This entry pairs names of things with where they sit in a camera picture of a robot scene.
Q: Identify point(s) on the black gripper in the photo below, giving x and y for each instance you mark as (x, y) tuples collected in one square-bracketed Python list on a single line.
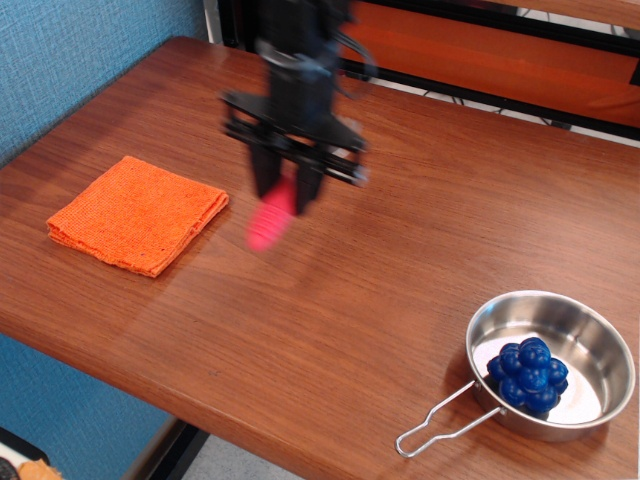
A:
[(295, 120)]

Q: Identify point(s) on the pink handled metal fork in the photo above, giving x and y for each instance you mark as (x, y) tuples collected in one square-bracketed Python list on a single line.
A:
[(273, 215)]

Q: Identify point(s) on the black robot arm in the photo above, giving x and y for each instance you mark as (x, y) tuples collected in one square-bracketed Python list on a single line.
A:
[(299, 42)]

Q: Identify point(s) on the folded orange cloth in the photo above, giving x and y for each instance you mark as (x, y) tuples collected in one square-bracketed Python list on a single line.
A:
[(137, 216)]

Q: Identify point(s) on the blue toy grape bunch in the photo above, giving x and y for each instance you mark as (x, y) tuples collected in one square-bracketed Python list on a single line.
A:
[(528, 377)]

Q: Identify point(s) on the orange black object at corner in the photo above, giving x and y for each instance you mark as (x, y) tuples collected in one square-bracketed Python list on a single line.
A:
[(22, 460)]

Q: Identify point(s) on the orange panel with black frame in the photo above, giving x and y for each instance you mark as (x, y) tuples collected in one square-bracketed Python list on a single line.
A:
[(484, 52)]

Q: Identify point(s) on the steel pan with wire handle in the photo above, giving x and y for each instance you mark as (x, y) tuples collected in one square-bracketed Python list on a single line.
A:
[(601, 379)]

